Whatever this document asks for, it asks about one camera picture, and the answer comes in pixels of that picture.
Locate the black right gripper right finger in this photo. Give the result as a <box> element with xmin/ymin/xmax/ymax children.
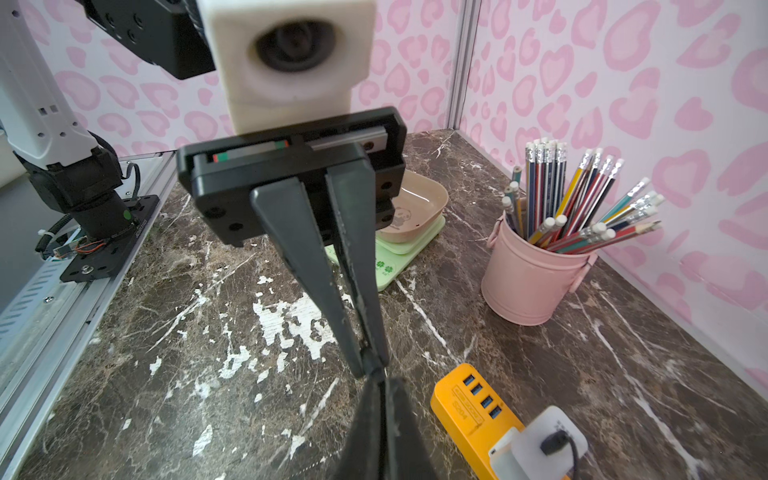
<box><xmin>384</xmin><ymin>378</ymin><xmax>437</xmax><ymax>480</ymax></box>

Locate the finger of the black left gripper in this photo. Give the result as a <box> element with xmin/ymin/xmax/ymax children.
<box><xmin>326</xmin><ymin>160</ymin><xmax>390</xmax><ymax>368</ymax></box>
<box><xmin>250</xmin><ymin>178</ymin><xmax>364</xmax><ymax>378</ymax></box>

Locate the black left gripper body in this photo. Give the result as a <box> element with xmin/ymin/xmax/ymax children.
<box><xmin>176</xmin><ymin>107</ymin><xmax>407</xmax><ymax>247</ymax></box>

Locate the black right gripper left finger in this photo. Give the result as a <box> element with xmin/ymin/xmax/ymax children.
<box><xmin>332</xmin><ymin>377</ymin><xmax>386</xmax><ymax>480</ymax></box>

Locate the white usb charger adapter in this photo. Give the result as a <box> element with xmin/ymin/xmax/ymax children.
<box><xmin>489</xmin><ymin>405</ymin><xmax>589</xmax><ymax>480</ymax></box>

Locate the black usb charging cable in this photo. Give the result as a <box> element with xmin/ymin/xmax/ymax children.
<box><xmin>539</xmin><ymin>429</ymin><xmax>582</xmax><ymax>480</ymax></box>

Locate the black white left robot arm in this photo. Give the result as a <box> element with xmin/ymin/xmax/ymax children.
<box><xmin>1</xmin><ymin>1</ymin><xmax>407</xmax><ymax>377</ymax></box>

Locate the pink panda scale bowl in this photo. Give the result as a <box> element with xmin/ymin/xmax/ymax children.
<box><xmin>377</xmin><ymin>170</ymin><xmax>449</xmax><ymax>244</ymax></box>

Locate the green electronic kitchen scale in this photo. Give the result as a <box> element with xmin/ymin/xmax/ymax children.
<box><xmin>323</xmin><ymin>214</ymin><xmax>447</xmax><ymax>293</ymax></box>

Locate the orange power strip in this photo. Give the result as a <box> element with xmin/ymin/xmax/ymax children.
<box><xmin>430</xmin><ymin>363</ymin><xmax>532</xmax><ymax>479</ymax></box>

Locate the pink metal pencil bucket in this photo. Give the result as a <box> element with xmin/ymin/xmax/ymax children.
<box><xmin>481</xmin><ymin>216</ymin><xmax>597</xmax><ymax>326</ymax></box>

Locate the bundle of coloured pencils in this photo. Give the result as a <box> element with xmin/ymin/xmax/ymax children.
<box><xmin>494</xmin><ymin>138</ymin><xmax>665</xmax><ymax>255</ymax></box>

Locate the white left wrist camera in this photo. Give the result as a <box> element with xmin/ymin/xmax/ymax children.
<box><xmin>197</xmin><ymin>0</ymin><xmax>377</xmax><ymax>135</ymax></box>

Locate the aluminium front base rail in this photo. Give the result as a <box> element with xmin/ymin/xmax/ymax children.
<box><xmin>0</xmin><ymin>152</ymin><xmax>181</xmax><ymax>469</ymax></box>

